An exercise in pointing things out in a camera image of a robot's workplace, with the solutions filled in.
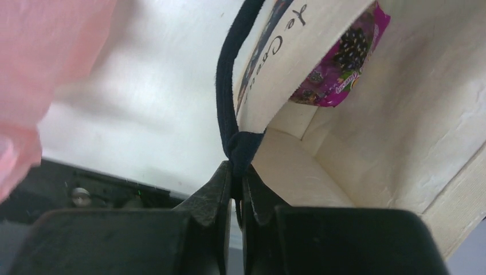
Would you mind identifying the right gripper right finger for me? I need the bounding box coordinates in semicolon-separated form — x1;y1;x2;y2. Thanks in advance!
241;167;289;274

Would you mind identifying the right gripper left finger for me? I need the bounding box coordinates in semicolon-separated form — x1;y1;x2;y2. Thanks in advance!
174;161;232;274

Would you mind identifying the purple snack packet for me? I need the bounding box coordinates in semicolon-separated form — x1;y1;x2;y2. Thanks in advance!
289;1;391;107

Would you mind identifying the beige canvas tote bag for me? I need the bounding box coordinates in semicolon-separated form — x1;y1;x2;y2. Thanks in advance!
232;1;485;258

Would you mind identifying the pink plastic grocery bag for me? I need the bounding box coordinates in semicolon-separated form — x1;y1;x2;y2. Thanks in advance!
1;1;116;200

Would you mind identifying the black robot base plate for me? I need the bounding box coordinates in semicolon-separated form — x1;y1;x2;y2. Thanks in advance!
1;159;188;225

